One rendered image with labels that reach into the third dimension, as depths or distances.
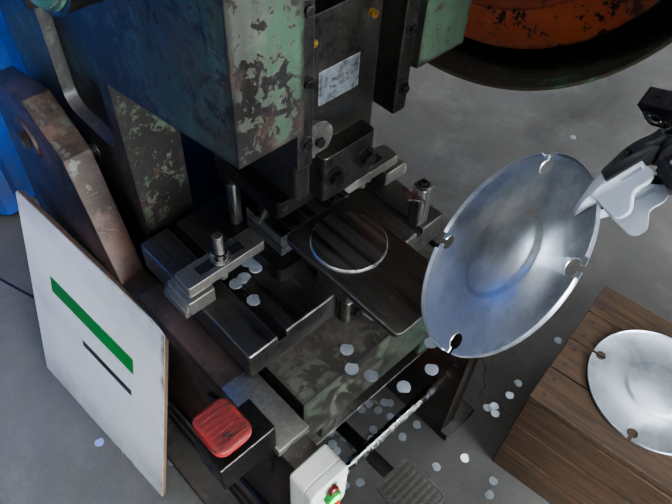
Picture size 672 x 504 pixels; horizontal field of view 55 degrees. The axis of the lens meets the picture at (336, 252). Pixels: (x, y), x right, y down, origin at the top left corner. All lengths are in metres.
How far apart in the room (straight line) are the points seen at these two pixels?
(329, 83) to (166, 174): 0.39
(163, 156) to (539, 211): 0.60
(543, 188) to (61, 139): 0.74
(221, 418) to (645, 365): 0.98
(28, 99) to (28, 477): 0.96
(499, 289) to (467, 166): 1.57
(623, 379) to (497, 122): 1.32
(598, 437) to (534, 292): 0.71
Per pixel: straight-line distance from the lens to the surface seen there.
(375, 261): 1.00
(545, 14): 1.04
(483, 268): 0.85
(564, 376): 1.49
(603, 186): 0.76
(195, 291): 1.03
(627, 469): 1.47
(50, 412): 1.85
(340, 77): 0.85
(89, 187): 1.16
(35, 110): 1.16
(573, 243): 0.77
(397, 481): 1.50
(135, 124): 1.03
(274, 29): 0.67
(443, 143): 2.43
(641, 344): 1.60
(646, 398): 1.52
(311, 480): 0.99
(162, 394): 1.33
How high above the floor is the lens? 1.56
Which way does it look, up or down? 51 degrees down
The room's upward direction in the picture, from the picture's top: 4 degrees clockwise
